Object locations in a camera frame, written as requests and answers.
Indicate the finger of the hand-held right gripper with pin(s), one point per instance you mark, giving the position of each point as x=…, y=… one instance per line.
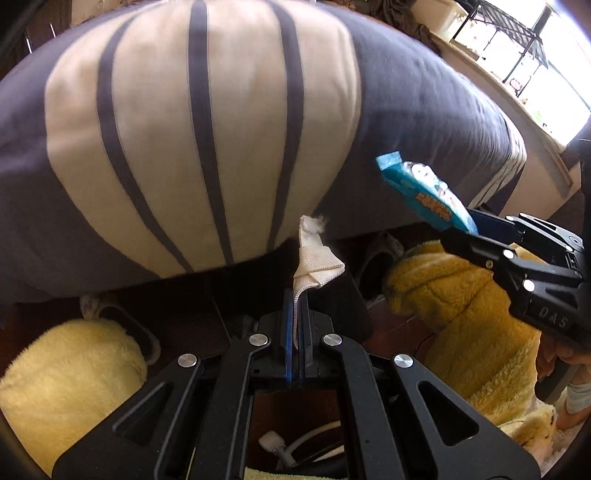
x=494, y=224
x=475, y=251

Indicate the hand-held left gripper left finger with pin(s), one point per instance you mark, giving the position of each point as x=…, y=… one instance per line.
x=217, y=392

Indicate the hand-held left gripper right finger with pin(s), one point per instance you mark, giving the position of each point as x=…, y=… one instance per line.
x=392, y=406

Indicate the blue snack packet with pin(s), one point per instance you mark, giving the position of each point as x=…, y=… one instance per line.
x=429, y=194

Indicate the white cloth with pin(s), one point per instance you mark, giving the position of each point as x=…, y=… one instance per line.
x=314, y=263

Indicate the person's right hand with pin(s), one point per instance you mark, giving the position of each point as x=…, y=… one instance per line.
x=551, y=360

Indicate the yellow plush blanket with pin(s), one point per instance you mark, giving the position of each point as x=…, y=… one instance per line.
x=461, y=332

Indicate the grey slipper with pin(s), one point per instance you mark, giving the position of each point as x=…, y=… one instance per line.
x=124, y=323
x=378, y=263

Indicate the yellow plush slipper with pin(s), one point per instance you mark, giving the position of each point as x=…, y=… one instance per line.
x=64, y=392

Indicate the black drying rack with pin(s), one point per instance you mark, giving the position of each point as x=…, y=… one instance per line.
x=512, y=32

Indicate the white storage box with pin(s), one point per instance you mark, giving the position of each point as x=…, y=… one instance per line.
x=434, y=11

